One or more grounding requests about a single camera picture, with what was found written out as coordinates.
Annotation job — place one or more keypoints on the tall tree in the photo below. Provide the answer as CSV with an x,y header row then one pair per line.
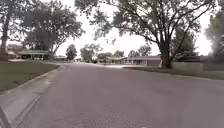
x,y
4,30

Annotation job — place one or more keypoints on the low house with porch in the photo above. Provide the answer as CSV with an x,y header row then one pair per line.
x,y
33,54

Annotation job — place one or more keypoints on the grass verge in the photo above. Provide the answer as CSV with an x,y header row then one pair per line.
x,y
200,73

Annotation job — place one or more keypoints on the pale concrete kerb strip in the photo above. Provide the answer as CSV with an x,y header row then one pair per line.
x,y
20,98

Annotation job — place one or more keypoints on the long low brick house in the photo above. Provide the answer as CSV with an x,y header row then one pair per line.
x,y
140,60

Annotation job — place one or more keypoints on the grey asphalt road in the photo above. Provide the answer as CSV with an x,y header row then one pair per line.
x,y
126,100

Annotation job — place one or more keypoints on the grass lawn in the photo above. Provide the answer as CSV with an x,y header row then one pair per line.
x,y
20,71

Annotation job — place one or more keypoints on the dark leafy tree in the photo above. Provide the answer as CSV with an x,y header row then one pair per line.
x,y
184,45

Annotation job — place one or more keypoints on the row of distant trees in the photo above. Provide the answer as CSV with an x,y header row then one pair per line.
x,y
87,51

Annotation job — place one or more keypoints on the large spreading tree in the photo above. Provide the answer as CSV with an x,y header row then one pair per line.
x,y
50,26

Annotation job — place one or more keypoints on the large dark-trunked tree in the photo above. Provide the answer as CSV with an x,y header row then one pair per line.
x,y
164,50

